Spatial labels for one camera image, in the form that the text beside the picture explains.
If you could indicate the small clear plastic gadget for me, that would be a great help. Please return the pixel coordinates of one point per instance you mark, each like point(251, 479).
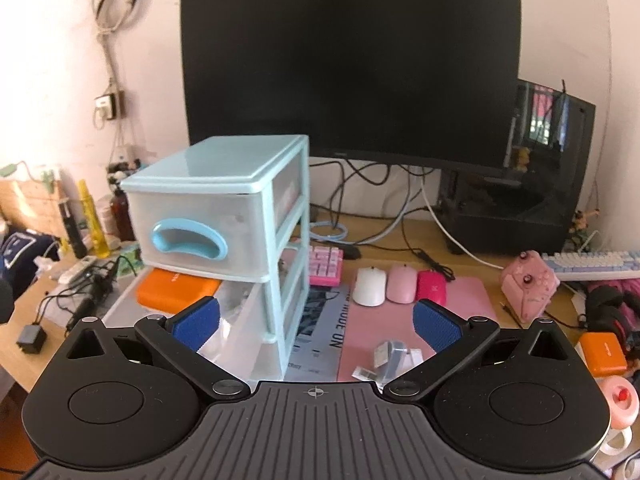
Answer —
point(400, 360)

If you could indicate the white power strip with plugs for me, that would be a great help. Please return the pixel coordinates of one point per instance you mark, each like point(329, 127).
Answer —
point(122, 157)

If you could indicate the black power adapter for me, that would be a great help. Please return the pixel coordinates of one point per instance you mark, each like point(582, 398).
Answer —
point(31, 337)

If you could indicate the white and blue keyboard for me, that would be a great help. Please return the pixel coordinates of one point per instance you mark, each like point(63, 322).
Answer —
point(590, 265)

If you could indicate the small white packet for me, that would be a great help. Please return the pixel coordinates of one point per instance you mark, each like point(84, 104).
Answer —
point(362, 373)

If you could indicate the black headphones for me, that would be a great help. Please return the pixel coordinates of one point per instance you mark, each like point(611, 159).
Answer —
point(607, 310)

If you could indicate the green clip lamp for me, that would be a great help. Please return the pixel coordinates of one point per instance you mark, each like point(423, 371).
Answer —
point(47, 175)

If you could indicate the brown bottle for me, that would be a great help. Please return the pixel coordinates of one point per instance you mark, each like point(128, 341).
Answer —
point(122, 217)

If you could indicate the pink round bottle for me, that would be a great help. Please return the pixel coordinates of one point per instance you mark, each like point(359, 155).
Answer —
point(620, 402)

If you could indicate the black bottle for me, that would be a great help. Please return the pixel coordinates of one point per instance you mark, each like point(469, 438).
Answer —
point(74, 232)

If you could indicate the pink game controller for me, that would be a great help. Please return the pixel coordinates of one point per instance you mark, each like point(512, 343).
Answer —
point(530, 285)

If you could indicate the small yellow bear figurine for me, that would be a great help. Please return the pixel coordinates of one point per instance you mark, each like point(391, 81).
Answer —
point(523, 157)

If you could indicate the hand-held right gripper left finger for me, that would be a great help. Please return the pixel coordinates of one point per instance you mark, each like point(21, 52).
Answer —
point(192, 325)

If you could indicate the black curved monitor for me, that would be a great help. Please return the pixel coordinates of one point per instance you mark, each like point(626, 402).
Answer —
point(350, 60)

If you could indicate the hot pink mouse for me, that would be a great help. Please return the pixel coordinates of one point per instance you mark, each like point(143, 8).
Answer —
point(431, 286)

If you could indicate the light blue plastic drawer cabinet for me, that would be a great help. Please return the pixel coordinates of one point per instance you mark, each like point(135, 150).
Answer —
point(215, 165)

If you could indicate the green printed box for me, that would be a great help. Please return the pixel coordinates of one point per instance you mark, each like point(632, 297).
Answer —
point(129, 259)

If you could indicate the white mouse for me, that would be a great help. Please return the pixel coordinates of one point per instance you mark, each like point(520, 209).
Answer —
point(369, 286)

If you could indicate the orange zip case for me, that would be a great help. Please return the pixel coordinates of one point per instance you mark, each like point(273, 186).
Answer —
point(602, 354)
point(175, 287)

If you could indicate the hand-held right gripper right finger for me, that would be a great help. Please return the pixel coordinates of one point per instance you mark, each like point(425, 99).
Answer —
point(435, 327)

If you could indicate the pink mouse pad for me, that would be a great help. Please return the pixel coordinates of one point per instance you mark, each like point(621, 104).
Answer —
point(380, 325)

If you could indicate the light pink mouse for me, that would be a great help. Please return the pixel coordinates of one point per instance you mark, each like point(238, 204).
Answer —
point(402, 284)

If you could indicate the wall socket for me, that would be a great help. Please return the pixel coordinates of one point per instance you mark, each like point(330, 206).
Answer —
point(107, 106)

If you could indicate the black and white printed desk mat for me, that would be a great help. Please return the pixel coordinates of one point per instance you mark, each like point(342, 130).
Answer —
point(320, 330)

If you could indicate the black computer case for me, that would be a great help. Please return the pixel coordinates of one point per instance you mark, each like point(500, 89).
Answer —
point(520, 220)

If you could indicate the wooden headboard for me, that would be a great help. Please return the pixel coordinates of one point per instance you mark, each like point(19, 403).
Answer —
point(30, 205)

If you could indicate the white jar with pink label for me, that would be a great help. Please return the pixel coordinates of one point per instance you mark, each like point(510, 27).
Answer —
point(106, 217)

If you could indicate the navy pillow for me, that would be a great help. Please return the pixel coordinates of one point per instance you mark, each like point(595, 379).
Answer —
point(25, 252)

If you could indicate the yellow bottle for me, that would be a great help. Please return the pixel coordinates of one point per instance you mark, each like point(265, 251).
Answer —
point(95, 225)

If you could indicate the small pink keyboard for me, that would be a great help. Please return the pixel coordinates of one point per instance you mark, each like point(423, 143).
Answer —
point(325, 265)

